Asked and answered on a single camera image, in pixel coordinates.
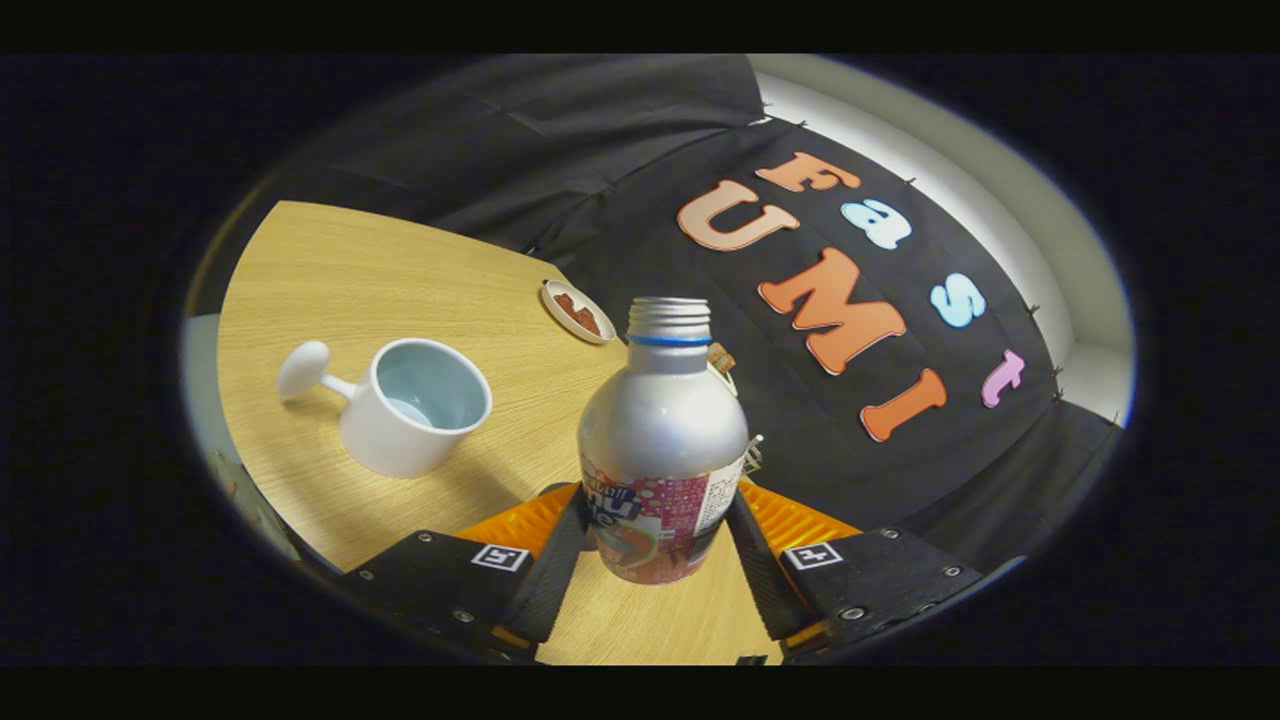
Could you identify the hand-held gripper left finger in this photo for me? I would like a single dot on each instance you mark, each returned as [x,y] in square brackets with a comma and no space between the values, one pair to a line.
[555,590]

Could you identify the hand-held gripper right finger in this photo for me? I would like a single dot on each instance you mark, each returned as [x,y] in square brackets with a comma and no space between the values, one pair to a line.
[760,580]

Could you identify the silver juice bottle red label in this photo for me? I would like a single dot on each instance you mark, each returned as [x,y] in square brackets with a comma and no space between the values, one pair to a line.
[660,430]

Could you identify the white cup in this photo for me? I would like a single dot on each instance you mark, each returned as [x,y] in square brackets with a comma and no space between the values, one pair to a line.
[400,440]

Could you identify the white toaster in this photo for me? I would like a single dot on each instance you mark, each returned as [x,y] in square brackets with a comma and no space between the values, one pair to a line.
[727,380]

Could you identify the brown toast slices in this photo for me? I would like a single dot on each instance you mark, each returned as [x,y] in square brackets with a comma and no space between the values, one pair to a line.
[720,355]

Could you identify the red food pieces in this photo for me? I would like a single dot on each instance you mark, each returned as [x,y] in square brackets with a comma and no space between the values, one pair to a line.
[580,315]

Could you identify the small white plate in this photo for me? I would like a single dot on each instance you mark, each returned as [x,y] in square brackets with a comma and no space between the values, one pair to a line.
[556,306]

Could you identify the wooden table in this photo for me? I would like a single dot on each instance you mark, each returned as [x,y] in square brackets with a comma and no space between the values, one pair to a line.
[330,280]

